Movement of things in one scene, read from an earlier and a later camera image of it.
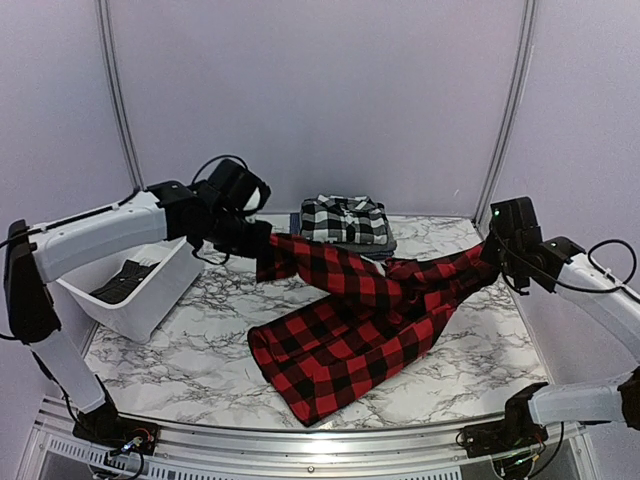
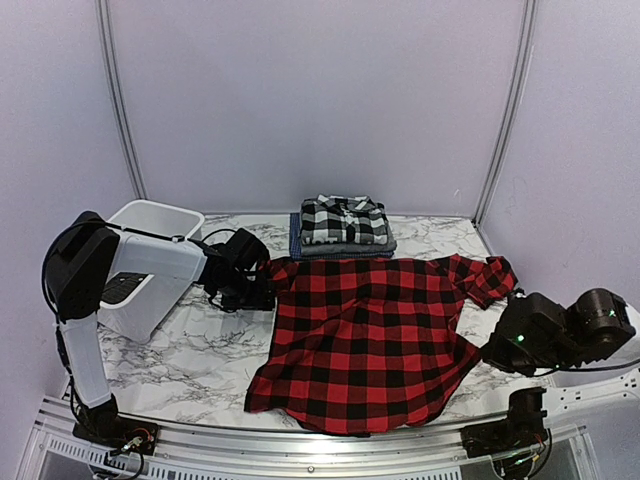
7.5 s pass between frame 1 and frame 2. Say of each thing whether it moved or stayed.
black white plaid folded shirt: stayed
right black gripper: moved
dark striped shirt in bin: stayed
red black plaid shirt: moved
